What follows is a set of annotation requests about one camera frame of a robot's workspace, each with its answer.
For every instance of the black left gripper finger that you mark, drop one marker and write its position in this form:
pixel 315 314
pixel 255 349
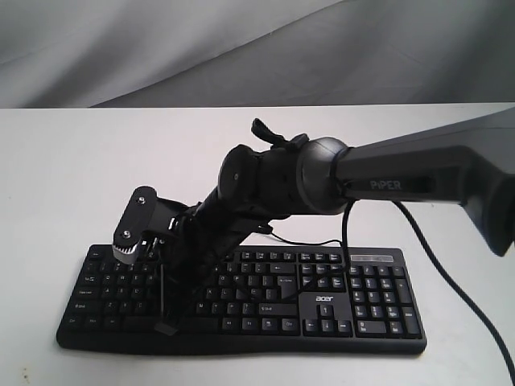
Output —
pixel 161 325

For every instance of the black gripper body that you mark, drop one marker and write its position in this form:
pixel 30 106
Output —
pixel 198 239

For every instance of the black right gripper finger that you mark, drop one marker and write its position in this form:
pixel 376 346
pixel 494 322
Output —
pixel 176 306

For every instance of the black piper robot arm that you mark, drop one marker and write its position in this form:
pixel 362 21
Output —
pixel 470 163

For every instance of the black acer keyboard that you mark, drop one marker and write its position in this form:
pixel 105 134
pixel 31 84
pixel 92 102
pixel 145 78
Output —
pixel 262 299

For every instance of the grey backdrop cloth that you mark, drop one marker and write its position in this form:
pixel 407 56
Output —
pixel 150 54

